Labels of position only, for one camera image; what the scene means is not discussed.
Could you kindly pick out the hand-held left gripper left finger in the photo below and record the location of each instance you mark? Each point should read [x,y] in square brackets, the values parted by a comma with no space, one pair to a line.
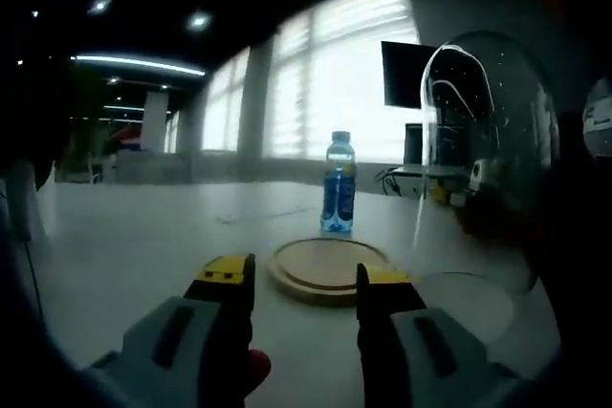
[191,346]

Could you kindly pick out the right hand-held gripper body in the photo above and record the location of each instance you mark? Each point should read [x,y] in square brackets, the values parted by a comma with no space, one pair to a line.
[478,176]

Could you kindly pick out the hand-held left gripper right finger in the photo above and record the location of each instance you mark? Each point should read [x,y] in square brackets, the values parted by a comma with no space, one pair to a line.
[416,355]

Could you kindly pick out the clear glass dome cover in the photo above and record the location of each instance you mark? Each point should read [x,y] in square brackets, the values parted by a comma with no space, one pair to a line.
[507,116]

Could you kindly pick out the blue drink bottle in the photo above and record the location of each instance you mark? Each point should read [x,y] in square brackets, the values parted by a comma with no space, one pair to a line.
[338,188]

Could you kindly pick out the round wooden base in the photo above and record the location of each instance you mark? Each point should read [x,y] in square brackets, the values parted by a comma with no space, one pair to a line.
[315,269]

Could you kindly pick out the open laptop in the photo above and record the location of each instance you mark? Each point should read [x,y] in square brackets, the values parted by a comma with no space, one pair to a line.
[413,145]

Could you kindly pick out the person's right hand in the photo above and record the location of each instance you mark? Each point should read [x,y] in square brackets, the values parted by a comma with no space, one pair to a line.
[497,221]

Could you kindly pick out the person's left hand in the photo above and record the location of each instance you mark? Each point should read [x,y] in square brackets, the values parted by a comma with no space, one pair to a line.
[258,370]

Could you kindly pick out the white chest-worn device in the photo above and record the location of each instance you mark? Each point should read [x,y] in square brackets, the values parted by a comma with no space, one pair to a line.
[600,116]

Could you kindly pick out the red blue white sign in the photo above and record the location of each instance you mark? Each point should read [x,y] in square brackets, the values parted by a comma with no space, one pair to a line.
[128,140]

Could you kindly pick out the wall-mounted black monitor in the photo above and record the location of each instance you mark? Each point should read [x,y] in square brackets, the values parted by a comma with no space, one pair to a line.
[406,73]

